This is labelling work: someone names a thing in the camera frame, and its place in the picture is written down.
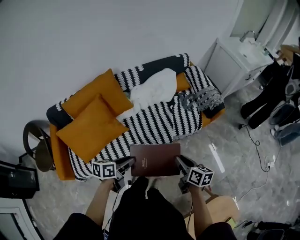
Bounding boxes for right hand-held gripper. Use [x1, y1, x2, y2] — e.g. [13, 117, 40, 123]
[175, 155, 215, 195]

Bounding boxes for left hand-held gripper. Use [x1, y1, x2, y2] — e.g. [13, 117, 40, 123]
[91, 157, 137, 194]

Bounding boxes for brown notebook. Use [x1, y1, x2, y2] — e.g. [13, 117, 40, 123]
[129, 142, 182, 177]

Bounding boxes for orange sofa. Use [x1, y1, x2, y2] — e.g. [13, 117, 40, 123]
[48, 61, 226, 181]

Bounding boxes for person's left forearm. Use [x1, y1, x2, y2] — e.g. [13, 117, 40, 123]
[85, 179, 115, 227]

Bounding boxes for person's right forearm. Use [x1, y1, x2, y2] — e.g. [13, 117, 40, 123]
[188, 185, 214, 237]

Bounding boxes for wooden coffee table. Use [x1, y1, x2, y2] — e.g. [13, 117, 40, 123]
[203, 195, 240, 227]

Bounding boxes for person's black trousers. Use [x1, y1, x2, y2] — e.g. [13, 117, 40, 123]
[121, 176, 169, 211]

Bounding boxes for orange cushion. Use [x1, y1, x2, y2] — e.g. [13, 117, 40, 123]
[61, 68, 135, 120]
[56, 93, 130, 164]

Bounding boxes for person's dark shirt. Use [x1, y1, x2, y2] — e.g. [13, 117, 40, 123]
[53, 203, 239, 240]

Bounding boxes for grey knotted scarf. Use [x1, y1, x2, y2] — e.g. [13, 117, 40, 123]
[179, 93, 201, 111]

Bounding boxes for grey fringed throw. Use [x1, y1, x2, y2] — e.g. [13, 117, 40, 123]
[195, 86, 225, 113]

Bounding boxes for white fluffy blanket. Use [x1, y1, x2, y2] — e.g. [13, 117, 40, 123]
[116, 67, 178, 122]

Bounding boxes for dark round chair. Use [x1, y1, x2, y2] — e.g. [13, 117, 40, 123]
[22, 120, 57, 173]

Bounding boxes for white vanity cabinet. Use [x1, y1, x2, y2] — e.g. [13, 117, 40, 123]
[198, 37, 275, 99]

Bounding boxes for black monitor box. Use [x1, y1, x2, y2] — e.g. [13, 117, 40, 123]
[0, 160, 41, 200]

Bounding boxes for grey shell backpack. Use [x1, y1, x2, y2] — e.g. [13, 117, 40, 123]
[268, 78, 300, 127]

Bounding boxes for chrome faucet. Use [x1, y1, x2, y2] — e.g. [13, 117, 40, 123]
[239, 30, 257, 43]

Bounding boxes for left hand-held gripper cable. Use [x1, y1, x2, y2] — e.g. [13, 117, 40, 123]
[102, 187, 123, 235]

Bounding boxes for black floor cable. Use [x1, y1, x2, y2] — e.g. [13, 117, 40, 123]
[238, 123, 261, 162]

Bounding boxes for white floor cable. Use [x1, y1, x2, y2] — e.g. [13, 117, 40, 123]
[234, 145, 282, 204]

